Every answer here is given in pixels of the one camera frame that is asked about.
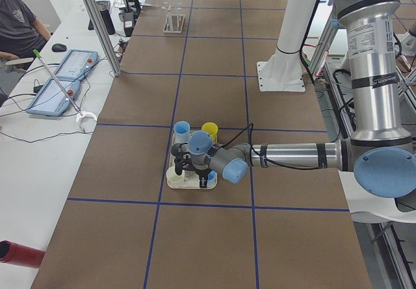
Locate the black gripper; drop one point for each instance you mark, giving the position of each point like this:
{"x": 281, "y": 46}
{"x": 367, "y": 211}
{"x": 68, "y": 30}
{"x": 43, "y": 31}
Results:
{"x": 200, "y": 171}

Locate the light blue plastic cup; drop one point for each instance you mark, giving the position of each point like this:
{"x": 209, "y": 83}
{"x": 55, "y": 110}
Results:
{"x": 212, "y": 179}

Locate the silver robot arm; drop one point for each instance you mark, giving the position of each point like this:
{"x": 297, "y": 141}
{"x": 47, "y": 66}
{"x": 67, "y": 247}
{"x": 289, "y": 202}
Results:
{"x": 379, "y": 151}

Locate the cream plastic cup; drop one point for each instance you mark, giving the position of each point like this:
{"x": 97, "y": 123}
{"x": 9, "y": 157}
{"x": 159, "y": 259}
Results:
{"x": 173, "y": 179}

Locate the yellow plastic cup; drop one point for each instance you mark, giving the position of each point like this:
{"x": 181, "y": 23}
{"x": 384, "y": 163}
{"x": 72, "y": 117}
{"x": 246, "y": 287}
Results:
{"x": 212, "y": 129}

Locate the cream plastic tray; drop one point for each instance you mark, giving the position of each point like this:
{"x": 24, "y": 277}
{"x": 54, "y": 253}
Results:
{"x": 191, "y": 177}

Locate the long metal grabber stick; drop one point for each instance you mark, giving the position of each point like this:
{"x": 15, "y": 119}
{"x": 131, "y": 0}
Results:
{"x": 81, "y": 115}

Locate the near blue teach pendant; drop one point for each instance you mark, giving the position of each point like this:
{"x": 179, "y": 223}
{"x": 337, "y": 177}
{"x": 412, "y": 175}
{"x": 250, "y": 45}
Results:
{"x": 51, "y": 101}

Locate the blue teach pendant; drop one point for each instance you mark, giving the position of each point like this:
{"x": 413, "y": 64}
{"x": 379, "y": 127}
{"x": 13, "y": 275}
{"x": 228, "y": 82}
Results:
{"x": 76, "y": 64}
{"x": 51, "y": 101}

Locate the far blue teach pendant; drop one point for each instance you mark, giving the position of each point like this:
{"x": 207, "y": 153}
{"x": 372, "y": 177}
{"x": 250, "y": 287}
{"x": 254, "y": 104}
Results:
{"x": 76, "y": 64}

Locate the white chair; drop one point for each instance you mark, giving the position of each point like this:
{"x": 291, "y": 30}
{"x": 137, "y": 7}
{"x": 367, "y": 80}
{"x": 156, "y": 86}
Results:
{"x": 367, "y": 208}

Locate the black computer mouse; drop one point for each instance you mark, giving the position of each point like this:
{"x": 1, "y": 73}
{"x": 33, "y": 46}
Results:
{"x": 58, "y": 48}

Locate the black thermos bottle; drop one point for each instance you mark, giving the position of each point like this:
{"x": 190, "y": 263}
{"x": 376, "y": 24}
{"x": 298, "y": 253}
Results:
{"x": 104, "y": 9}

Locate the red cylinder bottle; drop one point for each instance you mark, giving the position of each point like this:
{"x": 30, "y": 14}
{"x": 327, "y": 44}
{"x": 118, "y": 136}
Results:
{"x": 21, "y": 255}

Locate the seated person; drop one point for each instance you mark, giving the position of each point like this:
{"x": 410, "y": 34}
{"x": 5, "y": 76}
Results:
{"x": 21, "y": 31}

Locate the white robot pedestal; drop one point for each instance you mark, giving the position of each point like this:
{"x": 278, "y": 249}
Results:
{"x": 283, "y": 70}

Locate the white wire cup rack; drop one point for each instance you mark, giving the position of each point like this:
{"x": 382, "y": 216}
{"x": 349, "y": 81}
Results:
{"x": 174, "y": 18}

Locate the aluminium frame post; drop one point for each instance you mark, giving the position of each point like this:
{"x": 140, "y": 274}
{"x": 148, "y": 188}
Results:
{"x": 102, "y": 34}

